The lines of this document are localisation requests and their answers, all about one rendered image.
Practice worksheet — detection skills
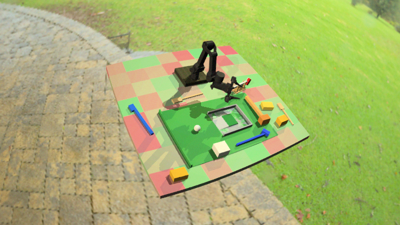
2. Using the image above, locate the white golf ball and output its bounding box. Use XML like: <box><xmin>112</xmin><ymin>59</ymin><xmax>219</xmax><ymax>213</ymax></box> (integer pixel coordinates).
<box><xmin>194</xmin><ymin>125</ymin><xmax>201</xmax><ymax>132</ymax></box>

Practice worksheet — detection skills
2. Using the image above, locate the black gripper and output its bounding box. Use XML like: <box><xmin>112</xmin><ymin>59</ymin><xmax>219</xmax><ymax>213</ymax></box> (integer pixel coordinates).
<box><xmin>220</xmin><ymin>76</ymin><xmax>244</xmax><ymax>103</ymax></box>

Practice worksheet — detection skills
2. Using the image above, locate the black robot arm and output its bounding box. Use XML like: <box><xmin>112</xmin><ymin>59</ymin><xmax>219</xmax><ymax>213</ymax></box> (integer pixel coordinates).
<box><xmin>189</xmin><ymin>40</ymin><xmax>233</xmax><ymax>94</ymax></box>

